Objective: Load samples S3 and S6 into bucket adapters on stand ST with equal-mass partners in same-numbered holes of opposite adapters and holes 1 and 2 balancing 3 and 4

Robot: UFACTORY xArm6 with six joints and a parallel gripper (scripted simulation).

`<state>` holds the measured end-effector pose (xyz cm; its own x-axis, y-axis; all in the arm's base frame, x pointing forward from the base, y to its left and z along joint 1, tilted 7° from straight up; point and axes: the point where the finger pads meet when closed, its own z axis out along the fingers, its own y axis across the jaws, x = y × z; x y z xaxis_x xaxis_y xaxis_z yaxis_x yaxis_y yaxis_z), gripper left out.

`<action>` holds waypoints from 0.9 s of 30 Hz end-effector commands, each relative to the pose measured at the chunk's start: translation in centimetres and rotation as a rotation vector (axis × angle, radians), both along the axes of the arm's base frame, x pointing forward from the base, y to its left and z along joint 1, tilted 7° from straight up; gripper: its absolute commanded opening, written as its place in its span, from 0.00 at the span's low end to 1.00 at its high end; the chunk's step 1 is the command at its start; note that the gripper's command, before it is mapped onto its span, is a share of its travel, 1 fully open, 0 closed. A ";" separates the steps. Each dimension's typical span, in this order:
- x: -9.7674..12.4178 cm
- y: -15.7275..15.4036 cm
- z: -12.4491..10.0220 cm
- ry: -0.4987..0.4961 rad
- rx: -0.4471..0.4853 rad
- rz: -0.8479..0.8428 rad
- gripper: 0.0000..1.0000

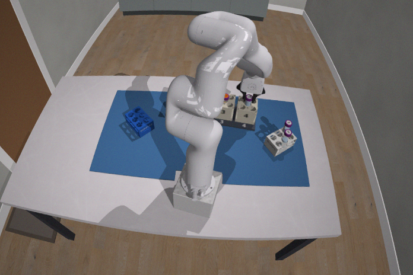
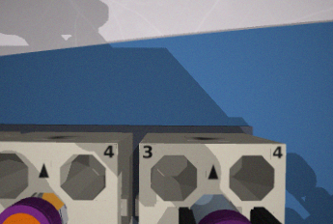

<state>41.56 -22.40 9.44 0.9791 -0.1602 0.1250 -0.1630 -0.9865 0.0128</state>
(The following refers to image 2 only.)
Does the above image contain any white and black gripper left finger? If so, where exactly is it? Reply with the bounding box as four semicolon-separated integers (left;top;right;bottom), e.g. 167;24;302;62
179;207;196;224

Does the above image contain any blue bench mat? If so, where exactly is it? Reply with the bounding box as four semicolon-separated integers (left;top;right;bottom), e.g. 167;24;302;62
0;21;333;224

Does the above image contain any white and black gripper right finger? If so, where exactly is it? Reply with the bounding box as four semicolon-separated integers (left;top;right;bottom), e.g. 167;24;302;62
250;207;282;224

